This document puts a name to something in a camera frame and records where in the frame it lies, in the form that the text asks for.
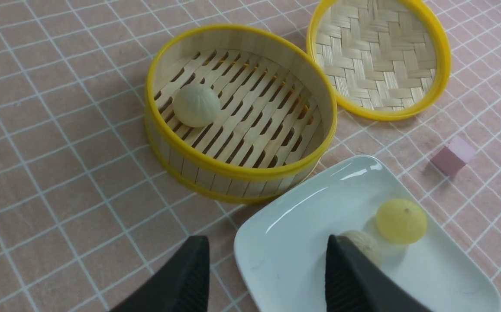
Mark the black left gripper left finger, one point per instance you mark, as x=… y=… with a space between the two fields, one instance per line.
x=181 y=285

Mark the beige steamed bun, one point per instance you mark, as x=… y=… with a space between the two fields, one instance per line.
x=196 y=105
x=366 y=244

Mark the beige steamed bun front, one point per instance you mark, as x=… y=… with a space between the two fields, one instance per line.
x=366 y=244

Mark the yellow-rimmed bamboo steamer basket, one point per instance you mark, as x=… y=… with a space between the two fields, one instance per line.
x=278 y=113

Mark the pink checkered tablecloth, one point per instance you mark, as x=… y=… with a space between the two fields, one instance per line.
x=87 y=214

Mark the yellow-rimmed woven steamer lid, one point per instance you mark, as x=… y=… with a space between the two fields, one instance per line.
x=386 y=60

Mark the yellow steamed bun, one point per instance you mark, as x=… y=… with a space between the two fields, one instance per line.
x=401 y=221

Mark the white square plate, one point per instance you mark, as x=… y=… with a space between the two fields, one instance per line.
x=280 y=250

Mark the pink cube block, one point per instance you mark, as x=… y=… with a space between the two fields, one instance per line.
x=453 y=156

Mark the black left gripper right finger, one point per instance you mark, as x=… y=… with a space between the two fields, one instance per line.
x=353 y=283

